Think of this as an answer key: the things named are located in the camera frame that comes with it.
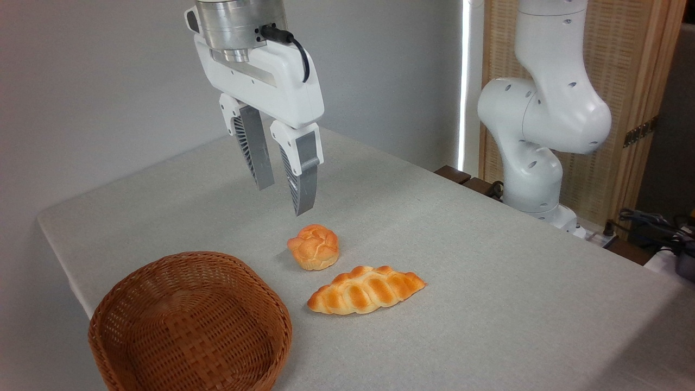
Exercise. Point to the black table clamp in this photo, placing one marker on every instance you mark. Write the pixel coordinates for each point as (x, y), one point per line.
(495, 190)

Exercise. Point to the wooden folding screen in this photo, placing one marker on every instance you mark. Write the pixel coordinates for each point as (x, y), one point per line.
(630, 60)

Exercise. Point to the brown woven wicker basket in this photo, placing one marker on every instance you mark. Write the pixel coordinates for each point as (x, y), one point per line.
(190, 326)

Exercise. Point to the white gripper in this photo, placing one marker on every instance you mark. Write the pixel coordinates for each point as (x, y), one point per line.
(271, 81)

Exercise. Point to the black screen hinge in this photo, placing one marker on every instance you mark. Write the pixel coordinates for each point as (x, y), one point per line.
(640, 132)

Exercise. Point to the round knotted bread roll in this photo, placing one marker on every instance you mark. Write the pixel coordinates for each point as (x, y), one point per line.
(314, 247)

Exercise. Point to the long braided bread loaf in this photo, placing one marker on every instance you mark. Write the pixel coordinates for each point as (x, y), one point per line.
(364, 290)

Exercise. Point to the dark wooden block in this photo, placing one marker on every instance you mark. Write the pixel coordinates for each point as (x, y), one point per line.
(478, 186)
(453, 174)

